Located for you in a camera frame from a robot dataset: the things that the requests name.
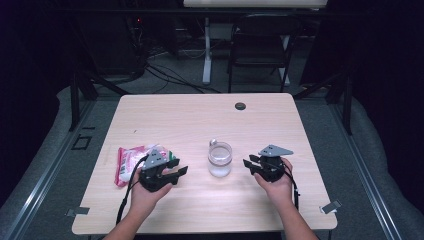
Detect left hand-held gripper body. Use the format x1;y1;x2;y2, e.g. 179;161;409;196
138;148;178;193

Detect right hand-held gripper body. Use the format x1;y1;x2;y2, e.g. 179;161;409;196
255;144;294;183

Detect red and white plastic bag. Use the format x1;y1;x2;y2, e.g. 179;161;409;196
114;143;178;188

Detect person's right hand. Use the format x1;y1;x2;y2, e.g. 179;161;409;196
253;157;296;210

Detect person's left hand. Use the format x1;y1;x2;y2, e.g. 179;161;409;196
128;168;180;215

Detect grey tape strip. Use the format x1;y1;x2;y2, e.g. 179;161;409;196
319;199;343;215
65;206;91;218

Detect black metal stand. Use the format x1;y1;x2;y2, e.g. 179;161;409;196
67;70;132;132
293;65;354;136

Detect white desk leg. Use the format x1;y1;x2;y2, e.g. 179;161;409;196
202;16;214;86

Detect black folding chair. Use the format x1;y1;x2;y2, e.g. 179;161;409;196
228;13;303;94

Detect dark computer tower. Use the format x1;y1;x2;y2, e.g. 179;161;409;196
124;13;149;73

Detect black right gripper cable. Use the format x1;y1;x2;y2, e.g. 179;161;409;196
282;162;301;212

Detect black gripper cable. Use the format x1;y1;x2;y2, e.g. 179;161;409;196
115;154;149;226
282;162;301;212

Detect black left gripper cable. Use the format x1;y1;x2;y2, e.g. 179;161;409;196
115;154;149;226

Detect black floor cables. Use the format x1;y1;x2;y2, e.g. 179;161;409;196
145;62;222;95

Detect aluminium floor rail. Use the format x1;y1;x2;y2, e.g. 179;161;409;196
328;99;405;240
2;99;98;240

